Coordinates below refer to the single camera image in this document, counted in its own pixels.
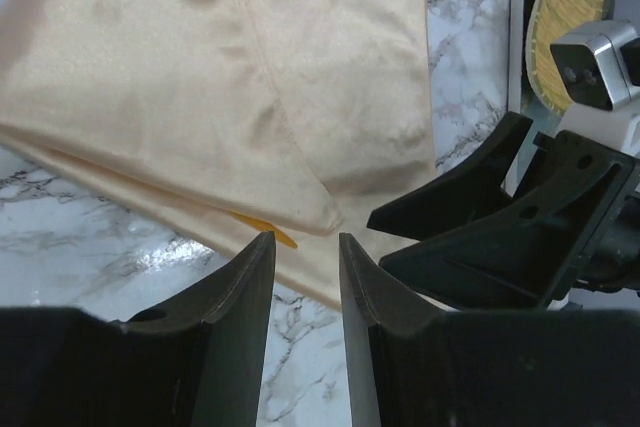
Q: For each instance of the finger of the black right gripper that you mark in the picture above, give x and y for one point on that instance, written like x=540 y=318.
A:
x=468 y=192

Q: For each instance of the peach cloth napkin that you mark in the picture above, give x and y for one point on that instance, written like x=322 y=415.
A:
x=307 y=114

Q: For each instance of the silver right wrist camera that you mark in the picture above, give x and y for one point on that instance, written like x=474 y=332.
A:
x=598 y=63

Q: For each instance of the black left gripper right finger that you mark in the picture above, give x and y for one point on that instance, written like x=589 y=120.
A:
x=410 y=363

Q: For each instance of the orange plastic knife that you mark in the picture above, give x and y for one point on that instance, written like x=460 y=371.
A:
x=263 y=226

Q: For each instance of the yellow woven coaster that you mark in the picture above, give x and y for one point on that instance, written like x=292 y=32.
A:
x=551 y=19

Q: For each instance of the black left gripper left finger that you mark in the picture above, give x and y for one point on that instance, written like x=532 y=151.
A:
x=195 y=359

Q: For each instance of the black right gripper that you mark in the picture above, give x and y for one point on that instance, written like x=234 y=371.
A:
x=573 y=223

